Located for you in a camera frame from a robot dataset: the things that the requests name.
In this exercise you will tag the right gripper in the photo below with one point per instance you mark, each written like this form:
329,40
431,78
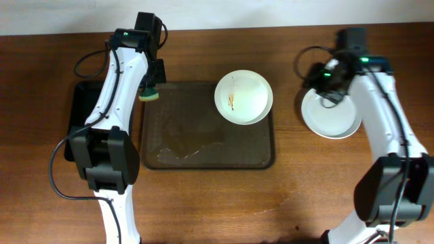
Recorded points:
316,81

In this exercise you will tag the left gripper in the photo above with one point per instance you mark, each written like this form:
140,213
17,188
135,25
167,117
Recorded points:
161,74

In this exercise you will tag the green yellow sponge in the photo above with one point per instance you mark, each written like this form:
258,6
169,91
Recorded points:
148,94

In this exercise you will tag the white plate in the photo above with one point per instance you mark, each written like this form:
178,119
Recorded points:
328,120
243,97

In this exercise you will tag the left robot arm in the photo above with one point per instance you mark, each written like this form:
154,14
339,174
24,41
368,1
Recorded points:
103,150

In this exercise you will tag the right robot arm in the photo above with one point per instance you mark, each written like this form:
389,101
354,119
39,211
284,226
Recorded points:
397,190

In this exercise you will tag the brown translucent tray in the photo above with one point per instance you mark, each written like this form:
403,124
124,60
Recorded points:
184,130

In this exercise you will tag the black plastic tray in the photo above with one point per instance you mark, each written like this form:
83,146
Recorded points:
85,97

